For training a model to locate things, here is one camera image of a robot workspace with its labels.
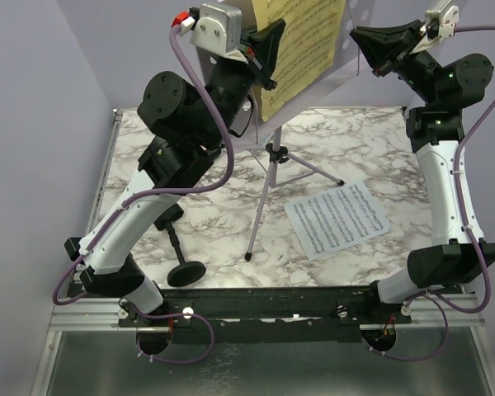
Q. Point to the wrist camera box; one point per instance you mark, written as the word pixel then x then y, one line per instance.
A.
pixel 440 22
pixel 215 27

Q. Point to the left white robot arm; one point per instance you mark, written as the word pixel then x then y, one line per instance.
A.
pixel 190 121

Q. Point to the white sheet music page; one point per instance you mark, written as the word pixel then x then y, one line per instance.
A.
pixel 336 219

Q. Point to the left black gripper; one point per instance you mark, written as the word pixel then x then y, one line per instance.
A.
pixel 260 48

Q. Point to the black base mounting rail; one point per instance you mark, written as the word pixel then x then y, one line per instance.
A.
pixel 268 315

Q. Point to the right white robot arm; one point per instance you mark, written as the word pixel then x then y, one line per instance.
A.
pixel 459 251

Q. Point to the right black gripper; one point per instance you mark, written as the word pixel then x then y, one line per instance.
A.
pixel 396 64

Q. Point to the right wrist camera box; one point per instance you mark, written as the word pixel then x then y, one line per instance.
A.
pixel 440 22

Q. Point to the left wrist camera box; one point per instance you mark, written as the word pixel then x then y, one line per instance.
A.
pixel 215 27

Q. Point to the aluminium extrusion rail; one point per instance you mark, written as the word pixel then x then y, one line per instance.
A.
pixel 104 315

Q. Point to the black microphone desk stand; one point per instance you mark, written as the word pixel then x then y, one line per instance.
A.
pixel 186 272

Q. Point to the yellow sheet music page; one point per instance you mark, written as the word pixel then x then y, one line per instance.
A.
pixel 307 46

